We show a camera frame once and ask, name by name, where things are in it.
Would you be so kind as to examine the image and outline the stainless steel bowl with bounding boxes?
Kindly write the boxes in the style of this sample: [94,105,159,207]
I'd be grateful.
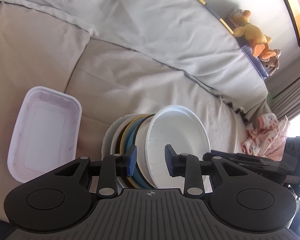
[110,114,143,196]

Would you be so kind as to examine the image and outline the blue ceramic bowl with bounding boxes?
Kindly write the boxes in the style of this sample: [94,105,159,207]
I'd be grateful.
[123,115,154,189]

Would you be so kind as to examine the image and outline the white paper cup bowl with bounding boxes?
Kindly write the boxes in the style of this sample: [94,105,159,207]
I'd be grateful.
[133,105,210,190]

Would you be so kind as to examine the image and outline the white red plastic tray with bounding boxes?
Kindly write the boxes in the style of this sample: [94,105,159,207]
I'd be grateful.
[7,86,82,183]

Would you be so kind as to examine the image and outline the white bowl yellow rim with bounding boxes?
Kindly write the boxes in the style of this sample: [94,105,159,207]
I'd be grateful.
[120,115,153,189]

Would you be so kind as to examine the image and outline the pink patterned baby cloth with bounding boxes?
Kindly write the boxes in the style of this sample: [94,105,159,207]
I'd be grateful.
[241,113,290,161]

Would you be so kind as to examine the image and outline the grey curtain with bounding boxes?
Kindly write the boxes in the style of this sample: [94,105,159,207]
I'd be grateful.
[270,77,300,120]

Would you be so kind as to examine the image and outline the brown bunny plush toy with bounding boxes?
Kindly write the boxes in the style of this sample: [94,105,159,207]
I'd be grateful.
[259,49,281,76]

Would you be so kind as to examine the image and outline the beige sofa cover cloth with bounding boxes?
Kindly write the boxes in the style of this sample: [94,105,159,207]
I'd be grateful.
[0,0,270,221]

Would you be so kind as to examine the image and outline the yellow duck plush toy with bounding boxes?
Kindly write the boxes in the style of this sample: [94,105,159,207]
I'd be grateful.
[231,10,276,60]

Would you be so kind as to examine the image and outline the yellow black striped bar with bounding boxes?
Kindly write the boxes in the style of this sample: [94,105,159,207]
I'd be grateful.
[197,0,234,35]

